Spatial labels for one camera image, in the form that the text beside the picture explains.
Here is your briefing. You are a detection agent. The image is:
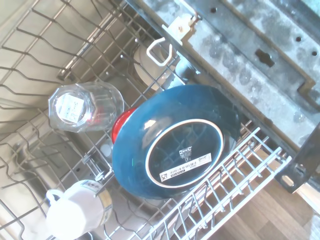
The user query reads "white mug with gold rim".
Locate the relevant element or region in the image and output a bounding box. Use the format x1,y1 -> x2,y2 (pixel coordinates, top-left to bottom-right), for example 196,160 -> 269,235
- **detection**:
45,179 -> 113,238

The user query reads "built-in dishwasher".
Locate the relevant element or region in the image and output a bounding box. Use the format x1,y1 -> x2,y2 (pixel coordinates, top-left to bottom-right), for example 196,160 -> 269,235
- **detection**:
0,0 -> 320,195

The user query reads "white plate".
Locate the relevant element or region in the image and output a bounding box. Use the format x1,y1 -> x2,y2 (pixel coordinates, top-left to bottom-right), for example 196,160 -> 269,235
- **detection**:
133,44 -> 176,92

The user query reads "clear faceted glass tumbler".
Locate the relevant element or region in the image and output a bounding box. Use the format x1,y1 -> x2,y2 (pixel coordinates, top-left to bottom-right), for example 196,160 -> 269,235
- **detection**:
47,83 -> 125,133

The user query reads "wire dishwasher rack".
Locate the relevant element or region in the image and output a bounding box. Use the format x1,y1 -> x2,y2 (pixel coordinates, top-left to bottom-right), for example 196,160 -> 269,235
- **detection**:
0,0 -> 293,240

